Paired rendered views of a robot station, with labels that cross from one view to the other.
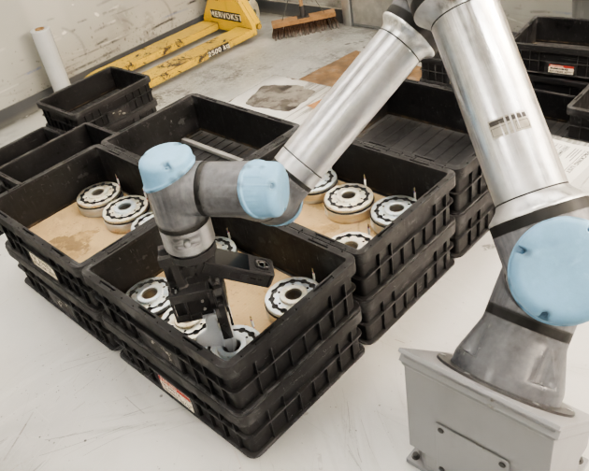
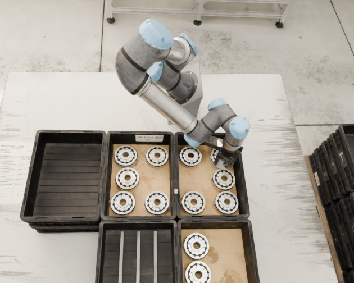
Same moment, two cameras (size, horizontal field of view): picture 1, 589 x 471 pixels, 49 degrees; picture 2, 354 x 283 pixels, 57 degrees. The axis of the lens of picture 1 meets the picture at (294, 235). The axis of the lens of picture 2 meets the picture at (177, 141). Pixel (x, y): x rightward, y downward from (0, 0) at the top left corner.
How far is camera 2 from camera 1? 161 cm
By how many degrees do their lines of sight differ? 80
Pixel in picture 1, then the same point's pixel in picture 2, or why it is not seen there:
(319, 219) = (141, 187)
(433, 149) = (61, 178)
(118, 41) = not seen: outside the picture
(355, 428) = not seen: hidden behind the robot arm
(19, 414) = (278, 240)
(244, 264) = (215, 139)
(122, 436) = (252, 197)
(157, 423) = not seen: hidden behind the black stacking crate
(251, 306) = (199, 173)
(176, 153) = (238, 119)
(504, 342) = (185, 77)
